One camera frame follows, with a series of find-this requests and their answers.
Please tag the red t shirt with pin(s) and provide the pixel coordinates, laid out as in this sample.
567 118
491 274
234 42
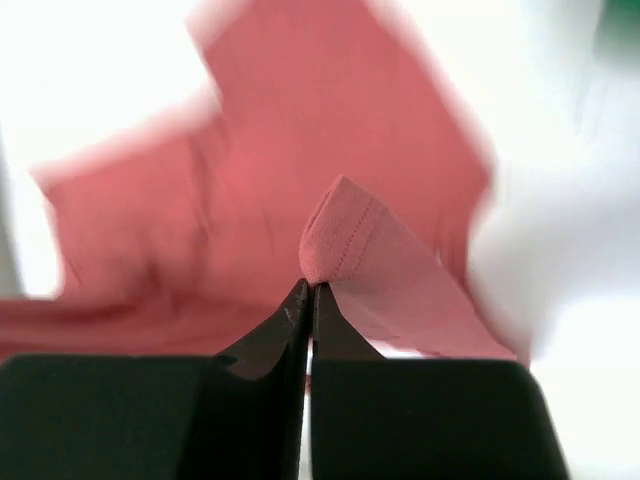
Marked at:
334 157

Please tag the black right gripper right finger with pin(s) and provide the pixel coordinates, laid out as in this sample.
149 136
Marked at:
374 418

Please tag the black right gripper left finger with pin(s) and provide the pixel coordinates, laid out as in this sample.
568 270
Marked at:
233 415

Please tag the green t shirt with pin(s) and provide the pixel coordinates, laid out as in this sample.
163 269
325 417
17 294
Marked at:
619 21

